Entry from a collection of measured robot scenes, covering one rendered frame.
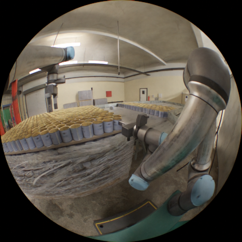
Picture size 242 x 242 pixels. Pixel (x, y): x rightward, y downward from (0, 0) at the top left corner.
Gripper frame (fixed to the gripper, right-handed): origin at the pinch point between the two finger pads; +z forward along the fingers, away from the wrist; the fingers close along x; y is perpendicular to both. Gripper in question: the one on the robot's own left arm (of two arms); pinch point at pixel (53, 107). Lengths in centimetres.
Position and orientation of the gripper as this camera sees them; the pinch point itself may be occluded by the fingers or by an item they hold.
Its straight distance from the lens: 54.6
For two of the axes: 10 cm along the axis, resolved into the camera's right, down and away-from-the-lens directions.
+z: 0.0, 9.5, 3.2
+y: -8.4, 1.7, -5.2
